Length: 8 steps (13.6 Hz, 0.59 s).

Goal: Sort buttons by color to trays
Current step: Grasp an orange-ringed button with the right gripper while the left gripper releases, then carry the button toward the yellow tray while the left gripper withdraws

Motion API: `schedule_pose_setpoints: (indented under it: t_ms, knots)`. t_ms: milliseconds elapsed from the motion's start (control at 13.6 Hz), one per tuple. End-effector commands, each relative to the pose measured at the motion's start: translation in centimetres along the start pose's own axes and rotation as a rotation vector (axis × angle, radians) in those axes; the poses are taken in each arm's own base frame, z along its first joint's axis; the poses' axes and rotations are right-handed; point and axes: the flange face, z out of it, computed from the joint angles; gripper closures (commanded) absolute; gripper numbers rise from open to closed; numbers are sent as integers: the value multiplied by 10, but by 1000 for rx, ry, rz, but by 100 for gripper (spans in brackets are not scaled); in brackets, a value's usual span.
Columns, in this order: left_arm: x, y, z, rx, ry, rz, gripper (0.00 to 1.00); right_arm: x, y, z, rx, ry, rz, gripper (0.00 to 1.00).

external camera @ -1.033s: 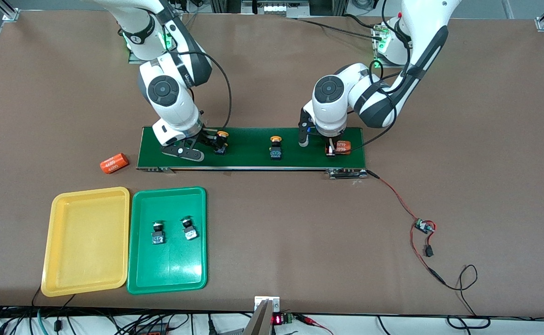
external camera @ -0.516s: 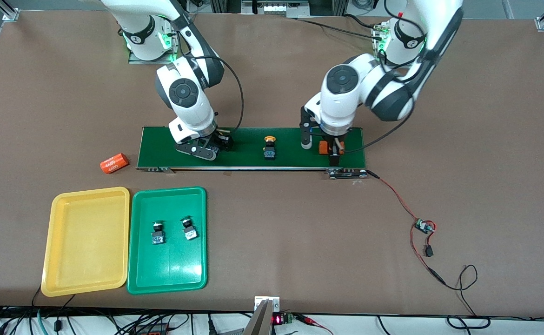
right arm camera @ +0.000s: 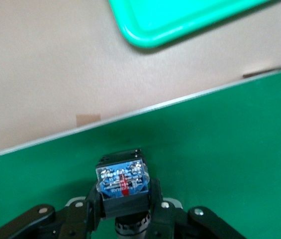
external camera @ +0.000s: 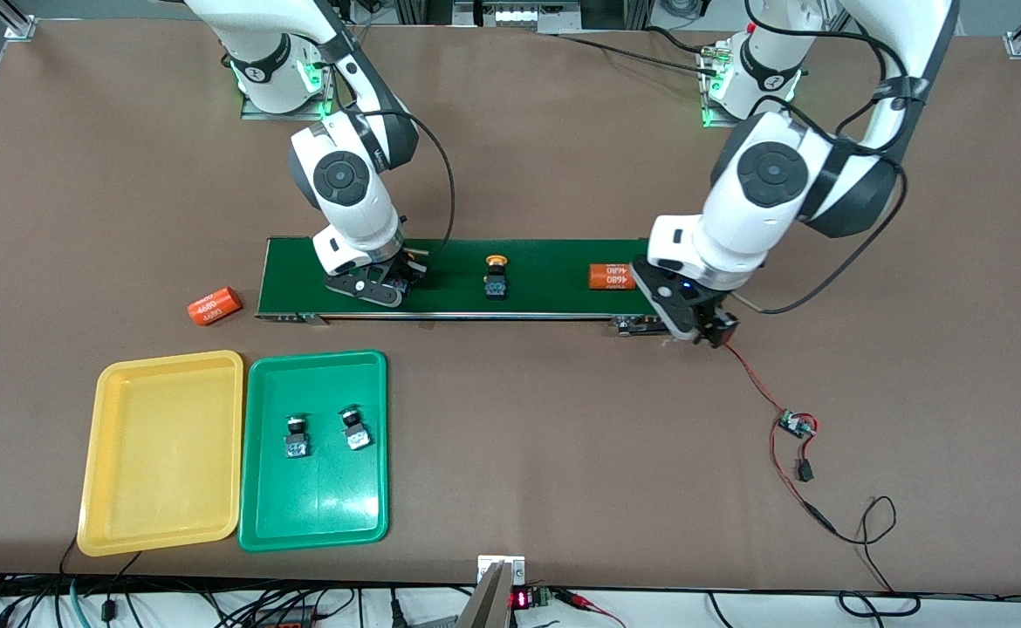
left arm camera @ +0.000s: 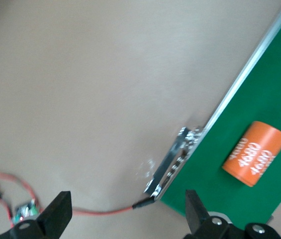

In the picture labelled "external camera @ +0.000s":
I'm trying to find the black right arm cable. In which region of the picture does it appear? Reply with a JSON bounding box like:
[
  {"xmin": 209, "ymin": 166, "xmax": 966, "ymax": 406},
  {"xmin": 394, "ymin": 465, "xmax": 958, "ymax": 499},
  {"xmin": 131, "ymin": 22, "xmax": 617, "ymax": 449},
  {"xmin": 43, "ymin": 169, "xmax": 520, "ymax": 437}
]
[{"xmin": 336, "ymin": 35, "xmax": 457, "ymax": 258}]

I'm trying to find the green plastic tray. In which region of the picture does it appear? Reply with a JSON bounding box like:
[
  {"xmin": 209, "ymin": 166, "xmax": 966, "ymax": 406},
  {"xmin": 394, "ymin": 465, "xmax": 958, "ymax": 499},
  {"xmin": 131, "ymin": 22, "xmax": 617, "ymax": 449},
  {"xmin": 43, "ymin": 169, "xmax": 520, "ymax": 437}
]
[{"xmin": 237, "ymin": 349, "xmax": 389, "ymax": 553}]

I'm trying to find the yellow plastic tray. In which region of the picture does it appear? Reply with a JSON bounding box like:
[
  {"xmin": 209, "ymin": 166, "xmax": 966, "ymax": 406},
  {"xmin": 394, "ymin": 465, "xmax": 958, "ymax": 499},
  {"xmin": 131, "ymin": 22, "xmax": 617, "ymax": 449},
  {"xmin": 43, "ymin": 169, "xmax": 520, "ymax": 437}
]
[{"xmin": 76, "ymin": 350, "xmax": 245, "ymax": 557}]

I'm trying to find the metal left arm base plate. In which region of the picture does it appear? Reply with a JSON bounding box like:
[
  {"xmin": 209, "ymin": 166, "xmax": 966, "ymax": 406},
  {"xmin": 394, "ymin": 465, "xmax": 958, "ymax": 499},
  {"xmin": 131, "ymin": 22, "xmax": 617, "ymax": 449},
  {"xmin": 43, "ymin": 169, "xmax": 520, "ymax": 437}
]
[{"xmin": 699, "ymin": 44, "xmax": 764, "ymax": 130}]

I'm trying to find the red clip lead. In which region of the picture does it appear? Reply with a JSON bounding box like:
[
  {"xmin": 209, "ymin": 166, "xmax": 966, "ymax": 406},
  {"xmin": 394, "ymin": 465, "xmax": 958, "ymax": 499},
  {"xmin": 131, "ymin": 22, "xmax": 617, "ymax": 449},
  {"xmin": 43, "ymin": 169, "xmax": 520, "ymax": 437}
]
[{"xmin": 554, "ymin": 589, "xmax": 627, "ymax": 628}]

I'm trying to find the thin black looped cable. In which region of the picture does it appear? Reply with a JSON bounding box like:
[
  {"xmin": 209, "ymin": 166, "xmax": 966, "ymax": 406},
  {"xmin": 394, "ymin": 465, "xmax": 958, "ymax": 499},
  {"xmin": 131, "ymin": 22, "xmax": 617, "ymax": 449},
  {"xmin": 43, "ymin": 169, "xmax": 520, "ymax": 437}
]
[{"xmin": 803, "ymin": 495, "xmax": 922, "ymax": 618}]

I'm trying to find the aluminium frame structure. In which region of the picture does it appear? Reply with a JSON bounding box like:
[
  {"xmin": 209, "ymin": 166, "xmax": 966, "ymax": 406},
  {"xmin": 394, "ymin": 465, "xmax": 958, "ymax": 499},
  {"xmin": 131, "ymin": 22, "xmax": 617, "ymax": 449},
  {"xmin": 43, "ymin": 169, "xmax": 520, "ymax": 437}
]
[{"xmin": 393, "ymin": 0, "xmax": 655, "ymax": 36}]

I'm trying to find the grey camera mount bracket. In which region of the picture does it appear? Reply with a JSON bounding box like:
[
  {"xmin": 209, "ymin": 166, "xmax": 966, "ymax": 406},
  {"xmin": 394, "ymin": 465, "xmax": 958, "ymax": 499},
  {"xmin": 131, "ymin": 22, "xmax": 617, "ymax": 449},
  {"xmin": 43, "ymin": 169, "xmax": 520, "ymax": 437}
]
[{"xmin": 456, "ymin": 555, "xmax": 527, "ymax": 628}]

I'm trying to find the orange cylinder with white print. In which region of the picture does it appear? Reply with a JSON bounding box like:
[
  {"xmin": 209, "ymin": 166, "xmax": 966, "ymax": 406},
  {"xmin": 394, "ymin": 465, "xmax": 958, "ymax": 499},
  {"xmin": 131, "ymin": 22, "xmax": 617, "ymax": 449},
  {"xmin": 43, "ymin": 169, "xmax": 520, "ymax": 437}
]
[
  {"xmin": 586, "ymin": 262, "xmax": 638, "ymax": 291},
  {"xmin": 188, "ymin": 286, "xmax": 243, "ymax": 328}
]

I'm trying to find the green push button switch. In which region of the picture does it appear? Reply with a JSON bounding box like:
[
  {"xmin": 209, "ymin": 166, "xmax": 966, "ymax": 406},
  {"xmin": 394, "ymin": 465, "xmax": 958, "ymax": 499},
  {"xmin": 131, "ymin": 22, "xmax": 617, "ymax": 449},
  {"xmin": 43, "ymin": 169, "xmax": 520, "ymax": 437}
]
[
  {"xmin": 284, "ymin": 413, "xmax": 312, "ymax": 461},
  {"xmin": 338, "ymin": 405, "xmax": 372, "ymax": 452}
]

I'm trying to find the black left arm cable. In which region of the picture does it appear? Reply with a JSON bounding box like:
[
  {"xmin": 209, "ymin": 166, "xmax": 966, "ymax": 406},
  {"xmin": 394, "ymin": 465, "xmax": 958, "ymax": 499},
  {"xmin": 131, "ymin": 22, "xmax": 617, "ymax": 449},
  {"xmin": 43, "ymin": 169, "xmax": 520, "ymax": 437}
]
[{"xmin": 733, "ymin": 0, "xmax": 930, "ymax": 315}]

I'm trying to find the green conveyor belt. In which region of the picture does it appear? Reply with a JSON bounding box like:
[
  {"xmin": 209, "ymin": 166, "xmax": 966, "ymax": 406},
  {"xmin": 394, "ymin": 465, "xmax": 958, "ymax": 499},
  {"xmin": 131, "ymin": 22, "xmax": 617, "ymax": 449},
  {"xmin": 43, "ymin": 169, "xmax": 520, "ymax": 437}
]
[{"xmin": 255, "ymin": 235, "xmax": 690, "ymax": 337}]

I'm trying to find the black cable to arm base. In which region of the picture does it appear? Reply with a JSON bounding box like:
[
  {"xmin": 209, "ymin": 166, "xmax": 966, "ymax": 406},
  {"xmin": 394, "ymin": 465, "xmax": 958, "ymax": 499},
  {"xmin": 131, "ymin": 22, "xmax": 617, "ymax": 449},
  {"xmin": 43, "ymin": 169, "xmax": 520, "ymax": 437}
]
[{"xmin": 554, "ymin": 24, "xmax": 723, "ymax": 76}]

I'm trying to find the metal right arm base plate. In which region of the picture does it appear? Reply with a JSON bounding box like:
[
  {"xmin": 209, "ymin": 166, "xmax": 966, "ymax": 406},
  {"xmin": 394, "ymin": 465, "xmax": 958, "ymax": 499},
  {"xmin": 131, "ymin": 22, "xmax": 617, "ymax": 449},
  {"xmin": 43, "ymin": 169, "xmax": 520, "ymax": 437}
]
[{"xmin": 240, "ymin": 24, "xmax": 343, "ymax": 121}]

